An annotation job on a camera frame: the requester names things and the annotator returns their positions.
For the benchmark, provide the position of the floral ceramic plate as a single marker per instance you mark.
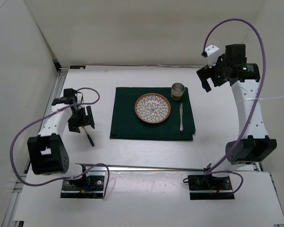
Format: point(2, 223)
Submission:
point(152, 108)

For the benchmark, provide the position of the metal cup with cork band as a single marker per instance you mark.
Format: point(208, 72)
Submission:
point(177, 90)

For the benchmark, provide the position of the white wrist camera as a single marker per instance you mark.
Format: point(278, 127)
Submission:
point(79, 97)
point(212, 54)

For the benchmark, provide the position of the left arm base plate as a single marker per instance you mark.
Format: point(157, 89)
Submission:
point(90, 186)

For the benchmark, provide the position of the dark green cloth napkin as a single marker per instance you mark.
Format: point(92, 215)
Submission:
point(126, 124)

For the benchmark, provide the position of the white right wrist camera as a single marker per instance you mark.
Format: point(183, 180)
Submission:
point(212, 54)

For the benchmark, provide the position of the blue label sticker left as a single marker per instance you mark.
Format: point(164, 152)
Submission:
point(77, 67)

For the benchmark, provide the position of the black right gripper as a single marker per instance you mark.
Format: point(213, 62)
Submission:
point(206, 73)

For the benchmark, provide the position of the silver table knife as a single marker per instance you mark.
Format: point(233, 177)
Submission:
point(181, 116)

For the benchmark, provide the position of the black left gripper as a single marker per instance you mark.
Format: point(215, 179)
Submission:
point(74, 126)

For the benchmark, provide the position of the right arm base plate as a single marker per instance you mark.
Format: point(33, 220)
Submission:
point(207, 187)

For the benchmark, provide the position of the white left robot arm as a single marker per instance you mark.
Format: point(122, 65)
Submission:
point(48, 155)

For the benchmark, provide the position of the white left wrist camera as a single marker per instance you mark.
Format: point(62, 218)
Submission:
point(79, 97)

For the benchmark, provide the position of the gold fork green handle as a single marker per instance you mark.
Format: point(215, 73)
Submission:
point(88, 136)

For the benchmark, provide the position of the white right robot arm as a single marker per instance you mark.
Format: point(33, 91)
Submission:
point(253, 143)

